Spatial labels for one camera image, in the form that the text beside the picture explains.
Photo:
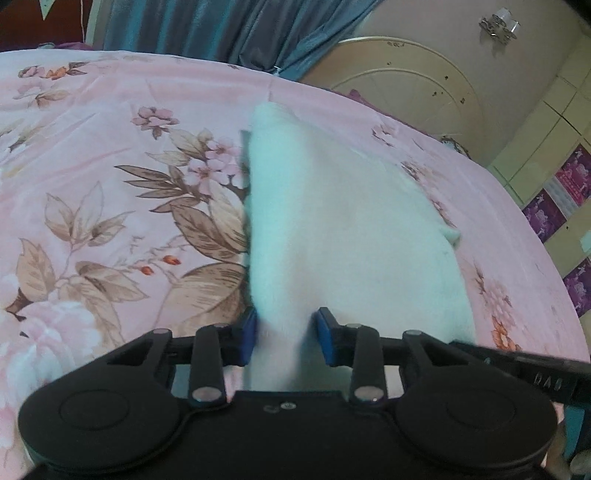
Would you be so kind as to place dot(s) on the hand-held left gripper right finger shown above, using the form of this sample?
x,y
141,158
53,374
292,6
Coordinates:
x,y
323,337

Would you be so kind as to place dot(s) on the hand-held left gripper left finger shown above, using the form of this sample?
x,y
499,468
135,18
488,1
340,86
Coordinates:
x,y
247,337

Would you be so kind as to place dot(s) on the white knitted sweater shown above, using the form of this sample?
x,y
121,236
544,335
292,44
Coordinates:
x,y
323,230

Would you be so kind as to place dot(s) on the pink floral bedsheet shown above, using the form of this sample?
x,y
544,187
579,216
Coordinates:
x,y
92,138

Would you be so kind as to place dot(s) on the cream wooden headboard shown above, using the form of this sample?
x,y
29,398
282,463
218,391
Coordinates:
x,y
397,69

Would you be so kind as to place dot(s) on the blue-grey curtain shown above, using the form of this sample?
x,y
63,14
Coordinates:
x,y
207,27

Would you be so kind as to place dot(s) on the purple cloth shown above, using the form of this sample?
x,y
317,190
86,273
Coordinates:
x,y
69,45

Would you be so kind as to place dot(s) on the red cream-framed headboard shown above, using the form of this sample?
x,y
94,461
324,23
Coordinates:
x,y
27,27

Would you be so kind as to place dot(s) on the wall lamp fixture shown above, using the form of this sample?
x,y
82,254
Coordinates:
x,y
499,23

